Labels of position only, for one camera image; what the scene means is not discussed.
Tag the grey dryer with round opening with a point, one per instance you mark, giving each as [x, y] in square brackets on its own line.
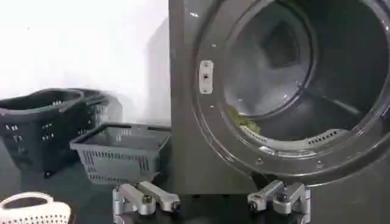
[195, 121]

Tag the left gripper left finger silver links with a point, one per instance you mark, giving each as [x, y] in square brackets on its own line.
[143, 196]

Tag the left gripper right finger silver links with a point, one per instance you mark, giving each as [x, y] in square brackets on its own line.
[278, 198]

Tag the silver door latch plate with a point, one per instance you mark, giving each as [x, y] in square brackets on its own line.
[206, 76]

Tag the dark grey wheeled basket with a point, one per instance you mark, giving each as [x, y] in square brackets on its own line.
[39, 131]

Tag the green garment in drum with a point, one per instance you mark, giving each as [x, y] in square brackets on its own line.
[245, 120]

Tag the grey rectangular plastic basket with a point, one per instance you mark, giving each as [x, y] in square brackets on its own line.
[122, 152]

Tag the white perforated plastic basket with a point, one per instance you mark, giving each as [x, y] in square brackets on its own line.
[30, 210]

